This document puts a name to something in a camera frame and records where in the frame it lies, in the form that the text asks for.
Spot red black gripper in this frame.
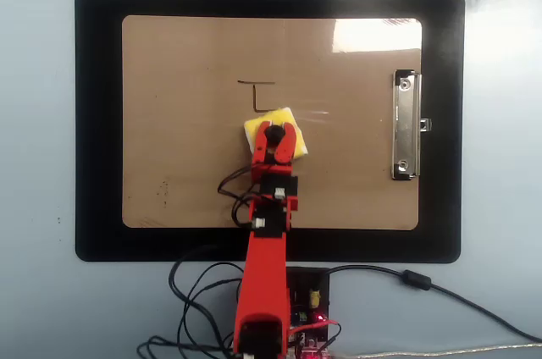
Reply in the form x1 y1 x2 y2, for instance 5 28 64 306
252 120 299 200

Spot brown clipboard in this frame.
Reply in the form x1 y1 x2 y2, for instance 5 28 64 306
121 14 423 232

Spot black mat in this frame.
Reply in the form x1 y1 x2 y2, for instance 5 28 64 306
75 0 466 262

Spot yellow white sponge with knob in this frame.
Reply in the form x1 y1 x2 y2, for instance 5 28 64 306
243 106 310 164

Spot black power cable with ferrite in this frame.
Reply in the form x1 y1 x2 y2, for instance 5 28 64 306
326 264 542 343

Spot pink red wire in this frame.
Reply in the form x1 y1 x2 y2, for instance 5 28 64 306
290 319 342 350

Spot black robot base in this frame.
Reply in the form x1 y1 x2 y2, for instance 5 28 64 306
285 266 332 359

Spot controller circuit board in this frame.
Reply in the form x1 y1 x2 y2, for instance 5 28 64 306
290 310 334 359

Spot metal clipboard clip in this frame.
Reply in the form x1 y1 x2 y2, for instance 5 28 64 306
390 69 433 181

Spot black servo cables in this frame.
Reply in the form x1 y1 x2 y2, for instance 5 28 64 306
137 163 257 359

